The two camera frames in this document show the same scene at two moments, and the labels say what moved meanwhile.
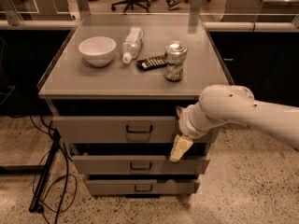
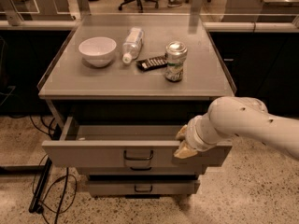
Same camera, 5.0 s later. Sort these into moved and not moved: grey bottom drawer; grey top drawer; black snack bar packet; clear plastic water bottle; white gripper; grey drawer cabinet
Moved: grey top drawer; white gripper
Not moved: clear plastic water bottle; grey bottom drawer; grey drawer cabinet; black snack bar packet
